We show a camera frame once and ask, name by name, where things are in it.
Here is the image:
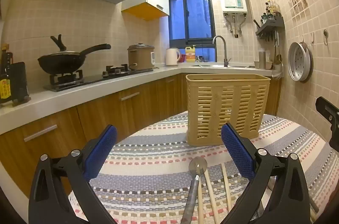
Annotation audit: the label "black gas stove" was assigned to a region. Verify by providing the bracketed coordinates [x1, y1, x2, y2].
[43, 63, 159, 92]

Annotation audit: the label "grey wall spice rack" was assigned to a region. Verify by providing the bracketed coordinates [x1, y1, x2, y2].
[255, 16, 285, 36]

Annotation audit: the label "beige slotted plastic utensil basket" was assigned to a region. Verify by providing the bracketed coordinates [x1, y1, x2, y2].
[185, 74, 271, 146]

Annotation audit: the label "round metal steamer tray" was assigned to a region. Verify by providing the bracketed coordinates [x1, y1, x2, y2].
[288, 42, 314, 82]

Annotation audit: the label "brown rice cooker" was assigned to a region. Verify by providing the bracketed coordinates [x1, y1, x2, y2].
[127, 43, 155, 71]

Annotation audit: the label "group of condiment bottles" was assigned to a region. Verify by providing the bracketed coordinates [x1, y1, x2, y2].
[261, 0, 282, 23]

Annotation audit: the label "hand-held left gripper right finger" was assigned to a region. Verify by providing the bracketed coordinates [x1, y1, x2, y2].
[221, 122, 311, 224]

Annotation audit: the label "steel kitchen faucet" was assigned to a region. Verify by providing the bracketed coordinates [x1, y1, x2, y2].
[213, 35, 231, 67]

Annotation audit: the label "dark framed window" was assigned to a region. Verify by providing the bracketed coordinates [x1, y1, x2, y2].
[169, 0, 216, 62]

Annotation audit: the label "metal spoon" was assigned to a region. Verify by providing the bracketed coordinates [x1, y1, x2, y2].
[180, 157, 208, 224]

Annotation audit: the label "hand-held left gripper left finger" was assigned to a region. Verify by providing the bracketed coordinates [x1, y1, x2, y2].
[28, 124, 118, 224]

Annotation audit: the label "white electric kettle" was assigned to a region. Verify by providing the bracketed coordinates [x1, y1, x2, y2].
[165, 48, 181, 66]

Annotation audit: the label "water heater pipes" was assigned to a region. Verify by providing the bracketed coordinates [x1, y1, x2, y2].
[224, 14, 247, 38]

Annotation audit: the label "wok lid with black handle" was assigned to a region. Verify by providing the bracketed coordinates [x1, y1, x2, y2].
[40, 34, 85, 58]

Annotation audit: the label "black wok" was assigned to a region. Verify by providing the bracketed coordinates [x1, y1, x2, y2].
[38, 43, 112, 75]

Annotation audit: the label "beige bowl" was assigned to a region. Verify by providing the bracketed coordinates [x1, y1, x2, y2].
[254, 60, 273, 70]

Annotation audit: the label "white wall utensil holder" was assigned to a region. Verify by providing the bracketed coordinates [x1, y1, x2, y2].
[271, 62, 284, 79]

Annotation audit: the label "yellow detergent bottle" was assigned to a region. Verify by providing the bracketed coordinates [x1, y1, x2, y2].
[185, 45, 198, 63]

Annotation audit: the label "white kitchen countertop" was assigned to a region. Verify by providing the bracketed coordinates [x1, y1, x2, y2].
[0, 62, 273, 136]

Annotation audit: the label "striped woven tablecloth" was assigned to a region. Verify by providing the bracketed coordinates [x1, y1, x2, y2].
[67, 110, 335, 224]

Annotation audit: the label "dark soy sauce bottle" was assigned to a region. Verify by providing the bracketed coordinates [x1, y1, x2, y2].
[0, 44, 14, 104]

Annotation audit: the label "wooden chopstick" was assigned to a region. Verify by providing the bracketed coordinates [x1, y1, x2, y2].
[203, 174, 220, 224]
[197, 182, 206, 224]
[221, 163, 233, 214]

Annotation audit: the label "hanging kitchen utensils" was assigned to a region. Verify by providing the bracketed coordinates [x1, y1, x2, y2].
[261, 31, 283, 66]

